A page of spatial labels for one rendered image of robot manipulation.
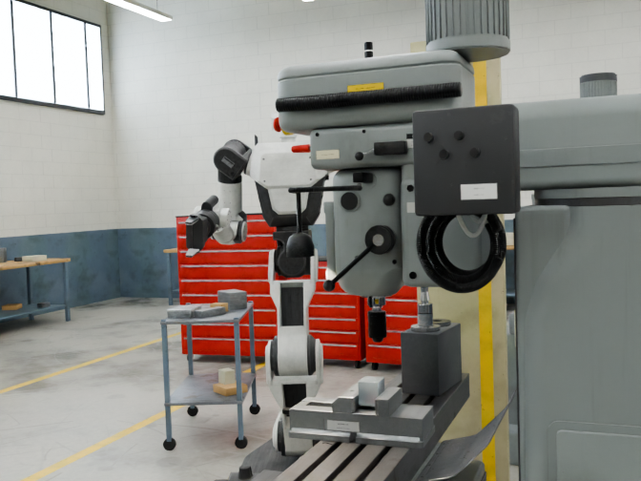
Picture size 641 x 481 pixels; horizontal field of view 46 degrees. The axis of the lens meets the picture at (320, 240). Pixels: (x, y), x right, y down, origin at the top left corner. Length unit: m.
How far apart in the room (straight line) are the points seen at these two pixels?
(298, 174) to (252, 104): 9.57
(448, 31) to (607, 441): 0.96
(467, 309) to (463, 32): 2.06
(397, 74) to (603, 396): 0.84
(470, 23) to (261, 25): 10.58
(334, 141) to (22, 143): 10.23
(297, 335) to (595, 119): 1.34
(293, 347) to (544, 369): 1.15
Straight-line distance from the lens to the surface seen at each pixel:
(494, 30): 1.83
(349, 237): 1.84
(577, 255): 1.65
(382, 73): 1.80
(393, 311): 6.67
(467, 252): 1.75
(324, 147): 1.84
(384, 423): 1.87
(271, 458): 3.01
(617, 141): 1.73
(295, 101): 1.83
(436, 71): 1.77
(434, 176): 1.50
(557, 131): 1.73
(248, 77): 12.27
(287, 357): 2.62
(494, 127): 1.48
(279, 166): 2.65
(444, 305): 3.67
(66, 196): 12.52
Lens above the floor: 1.55
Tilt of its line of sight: 3 degrees down
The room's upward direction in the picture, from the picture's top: 2 degrees counter-clockwise
